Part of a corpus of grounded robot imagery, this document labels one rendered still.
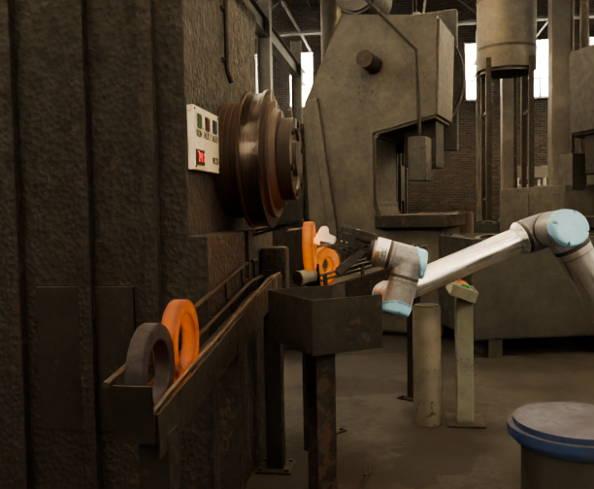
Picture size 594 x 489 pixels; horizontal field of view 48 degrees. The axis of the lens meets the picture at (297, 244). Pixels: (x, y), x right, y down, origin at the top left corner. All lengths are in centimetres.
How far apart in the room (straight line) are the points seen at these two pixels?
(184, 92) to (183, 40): 14
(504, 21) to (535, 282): 716
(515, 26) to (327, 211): 665
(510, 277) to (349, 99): 176
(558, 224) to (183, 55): 123
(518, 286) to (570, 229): 217
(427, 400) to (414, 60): 273
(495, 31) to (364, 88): 624
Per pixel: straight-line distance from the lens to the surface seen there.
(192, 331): 155
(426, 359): 296
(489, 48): 1112
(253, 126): 216
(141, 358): 125
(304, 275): 269
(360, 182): 500
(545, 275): 446
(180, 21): 199
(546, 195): 617
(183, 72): 196
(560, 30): 1137
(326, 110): 513
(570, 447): 164
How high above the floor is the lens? 94
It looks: 3 degrees down
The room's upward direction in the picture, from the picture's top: 1 degrees counter-clockwise
